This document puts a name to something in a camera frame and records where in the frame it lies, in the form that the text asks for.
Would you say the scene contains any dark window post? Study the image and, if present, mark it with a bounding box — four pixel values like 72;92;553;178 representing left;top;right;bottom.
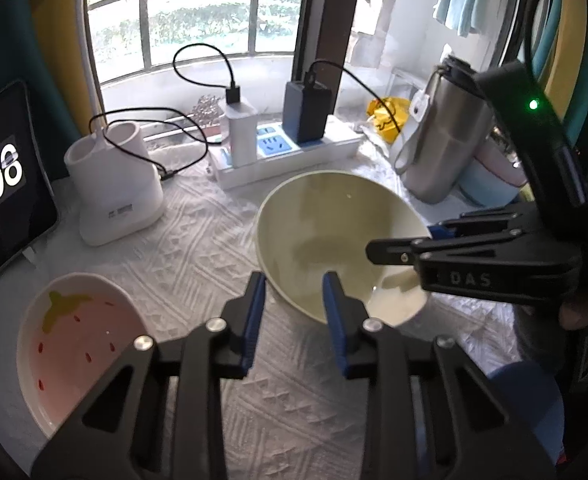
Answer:
292;0;365;126

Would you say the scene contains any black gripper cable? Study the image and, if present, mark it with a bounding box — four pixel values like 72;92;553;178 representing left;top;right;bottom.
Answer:
520;0;577;73

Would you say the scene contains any yellow curtain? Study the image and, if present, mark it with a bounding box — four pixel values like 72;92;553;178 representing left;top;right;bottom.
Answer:
541;0;588;111
24;0;104;138

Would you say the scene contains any white charger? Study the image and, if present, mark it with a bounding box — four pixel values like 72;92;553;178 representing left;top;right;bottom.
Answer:
222;97;260;167

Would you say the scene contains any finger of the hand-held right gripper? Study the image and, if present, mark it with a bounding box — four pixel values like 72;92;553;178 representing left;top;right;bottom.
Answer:
366;227;544;266
429;204;539;240

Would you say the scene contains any light blue bowl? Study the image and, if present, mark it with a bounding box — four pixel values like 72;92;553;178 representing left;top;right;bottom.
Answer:
460;160;524;209

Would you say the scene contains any strawberry pattern white bowl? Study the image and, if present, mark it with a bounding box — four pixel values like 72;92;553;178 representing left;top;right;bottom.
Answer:
16;272;151;440

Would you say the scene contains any white power strip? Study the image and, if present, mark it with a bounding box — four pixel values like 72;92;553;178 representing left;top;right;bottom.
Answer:
208;114;365;191

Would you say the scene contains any black lamp cable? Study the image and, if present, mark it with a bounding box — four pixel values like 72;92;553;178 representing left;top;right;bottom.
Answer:
89;108;211;182

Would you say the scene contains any stainless steel flask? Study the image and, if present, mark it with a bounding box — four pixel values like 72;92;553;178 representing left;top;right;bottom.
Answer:
393;54;494;206

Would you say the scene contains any cream bowl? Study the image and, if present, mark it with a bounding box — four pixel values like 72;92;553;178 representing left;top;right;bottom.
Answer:
254;170;433;327

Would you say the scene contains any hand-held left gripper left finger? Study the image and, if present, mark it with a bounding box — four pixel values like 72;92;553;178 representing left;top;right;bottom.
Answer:
31;272;267;480

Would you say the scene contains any balcony railing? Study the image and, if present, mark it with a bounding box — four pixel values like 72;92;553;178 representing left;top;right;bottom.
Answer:
86;0;307;86

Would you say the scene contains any white textured tablecloth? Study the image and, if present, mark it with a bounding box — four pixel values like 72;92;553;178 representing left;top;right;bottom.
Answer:
0;130;524;480

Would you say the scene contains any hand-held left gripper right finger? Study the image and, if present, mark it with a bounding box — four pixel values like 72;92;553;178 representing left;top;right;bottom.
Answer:
322;271;557;480

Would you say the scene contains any person's right hand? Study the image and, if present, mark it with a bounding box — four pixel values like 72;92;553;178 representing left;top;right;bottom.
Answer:
560;295;588;331

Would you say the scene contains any yellow plastic bag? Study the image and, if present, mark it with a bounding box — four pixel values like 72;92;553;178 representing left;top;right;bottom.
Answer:
366;97;413;144

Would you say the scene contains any tablet with clock display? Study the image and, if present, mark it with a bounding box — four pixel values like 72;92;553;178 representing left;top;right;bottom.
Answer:
0;79;61;295

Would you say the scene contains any white double cup holder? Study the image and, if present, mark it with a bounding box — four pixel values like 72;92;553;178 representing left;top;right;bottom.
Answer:
64;121;165;247

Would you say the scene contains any black charger cable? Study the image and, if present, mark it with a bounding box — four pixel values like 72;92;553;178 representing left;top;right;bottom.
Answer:
172;43;243;107

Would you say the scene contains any black power bank cable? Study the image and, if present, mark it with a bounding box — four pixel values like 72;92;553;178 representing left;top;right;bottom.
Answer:
305;60;405;135

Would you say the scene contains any small potted plant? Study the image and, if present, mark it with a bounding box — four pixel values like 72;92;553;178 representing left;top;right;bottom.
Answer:
189;94;223;137

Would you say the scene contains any pink bowl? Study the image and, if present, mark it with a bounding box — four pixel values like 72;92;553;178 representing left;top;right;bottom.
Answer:
474;136;530;187

